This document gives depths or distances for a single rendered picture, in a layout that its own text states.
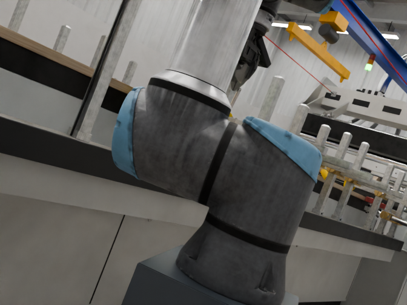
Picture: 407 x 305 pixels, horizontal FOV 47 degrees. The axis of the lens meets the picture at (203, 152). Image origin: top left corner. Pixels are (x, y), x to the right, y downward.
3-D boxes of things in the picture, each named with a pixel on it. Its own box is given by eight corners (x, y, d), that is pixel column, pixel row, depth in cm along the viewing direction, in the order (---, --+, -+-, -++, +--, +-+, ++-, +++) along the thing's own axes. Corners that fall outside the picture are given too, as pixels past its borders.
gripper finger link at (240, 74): (225, 85, 148) (236, 58, 148) (235, 92, 152) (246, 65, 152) (232, 87, 146) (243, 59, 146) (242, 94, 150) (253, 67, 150)
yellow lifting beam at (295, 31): (346, 85, 713) (353, 65, 713) (288, 37, 589) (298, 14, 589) (340, 84, 719) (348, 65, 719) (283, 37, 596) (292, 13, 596)
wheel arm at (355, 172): (371, 182, 207) (374, 174, 207) (368, 181, 204) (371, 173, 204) (278, 150, 239) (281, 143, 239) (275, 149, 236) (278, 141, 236)
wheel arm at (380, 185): (388, 192, 226) (391, 184, 226) (386, 190, 223) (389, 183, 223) (300, 161, 258) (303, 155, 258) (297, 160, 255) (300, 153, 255)
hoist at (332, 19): (336, 54, 658) (349, 22, 657) (325, 45, 633) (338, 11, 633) (320, 52, 676) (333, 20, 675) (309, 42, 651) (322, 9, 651)
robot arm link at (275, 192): (296, 252, 72) (338, 145, 71) (192, 210, 73) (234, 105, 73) (287, 237, 87) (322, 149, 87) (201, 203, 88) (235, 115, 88)
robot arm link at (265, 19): (257, 19, 157) (280, 22, 150) (251, 32, 157) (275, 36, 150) (243, 6, 150) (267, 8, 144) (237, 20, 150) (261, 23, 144)
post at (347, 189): (338, 225, 259) (370, 144, 258) (335, 224, 256) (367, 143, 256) (332, 223, 261) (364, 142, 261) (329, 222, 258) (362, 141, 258)
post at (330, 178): (318, 222, 239) (353, 134, 239) (315, 221, 237) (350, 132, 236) (312, 219, 242) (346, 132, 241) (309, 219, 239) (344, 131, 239)
